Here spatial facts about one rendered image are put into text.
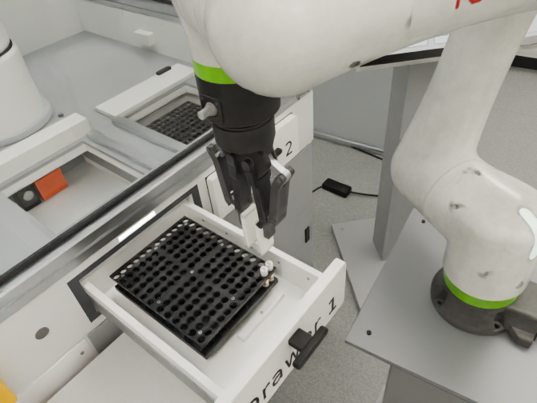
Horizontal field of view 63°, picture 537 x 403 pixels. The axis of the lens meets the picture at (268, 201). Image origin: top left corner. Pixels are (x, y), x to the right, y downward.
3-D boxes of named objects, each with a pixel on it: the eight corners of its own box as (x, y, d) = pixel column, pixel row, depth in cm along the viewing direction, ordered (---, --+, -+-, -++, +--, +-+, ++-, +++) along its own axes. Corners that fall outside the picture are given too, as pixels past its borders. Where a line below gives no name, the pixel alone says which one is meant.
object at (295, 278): (330, 297, 75) (331, 275, 71) (230, 424, 61) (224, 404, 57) (173, 209, 95) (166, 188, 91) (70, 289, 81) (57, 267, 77)
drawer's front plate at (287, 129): (299, 153, 110) (297, 114, 102) (220, 221, 94) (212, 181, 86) (293, 150, 111) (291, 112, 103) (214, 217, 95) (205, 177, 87)
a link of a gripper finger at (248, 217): (243, 216, 63) (239, 214, 63) (248, 249, 67) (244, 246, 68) (256, 204, 64) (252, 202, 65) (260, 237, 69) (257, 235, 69)
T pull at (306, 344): (328, 332, 63) (328, 327, 62) (298, 373, 59) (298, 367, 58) (308, 319, 65) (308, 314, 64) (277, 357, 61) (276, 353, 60)
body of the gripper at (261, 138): (193, 114, 52) (207, 176, 58) (248, 136, 47) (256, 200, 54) (236, 87, 56) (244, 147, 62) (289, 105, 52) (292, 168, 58)
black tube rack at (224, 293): (279, 290, 77) (276, 267, 73) (209, 368, 67) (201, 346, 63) (191, 238, 88) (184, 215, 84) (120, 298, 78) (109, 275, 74)
